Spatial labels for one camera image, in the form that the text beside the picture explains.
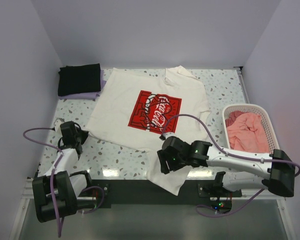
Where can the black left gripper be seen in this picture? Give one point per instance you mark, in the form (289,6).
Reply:
(84,134)

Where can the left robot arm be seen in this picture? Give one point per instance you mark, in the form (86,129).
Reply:
(60,187)

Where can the white plastic laundry basket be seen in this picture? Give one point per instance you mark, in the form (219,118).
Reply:
(266,123)

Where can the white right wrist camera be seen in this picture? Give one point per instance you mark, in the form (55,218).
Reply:
(168,134)

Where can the pink t shirt in basket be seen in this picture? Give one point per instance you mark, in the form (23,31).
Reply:
(246,133)

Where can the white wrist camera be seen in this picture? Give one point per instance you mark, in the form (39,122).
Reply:
(57,124)
(168,134)

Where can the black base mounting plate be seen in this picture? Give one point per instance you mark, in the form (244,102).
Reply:
(144,192)

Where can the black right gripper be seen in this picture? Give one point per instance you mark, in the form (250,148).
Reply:
(163,157)

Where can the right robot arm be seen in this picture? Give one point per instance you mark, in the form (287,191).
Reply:
(274,171)

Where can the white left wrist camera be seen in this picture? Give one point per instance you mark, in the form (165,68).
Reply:
(57,124)

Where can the folded black t shirt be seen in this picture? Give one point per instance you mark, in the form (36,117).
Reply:
(79,79)

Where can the white t shirt red print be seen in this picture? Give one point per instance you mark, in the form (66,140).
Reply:
(135,108)

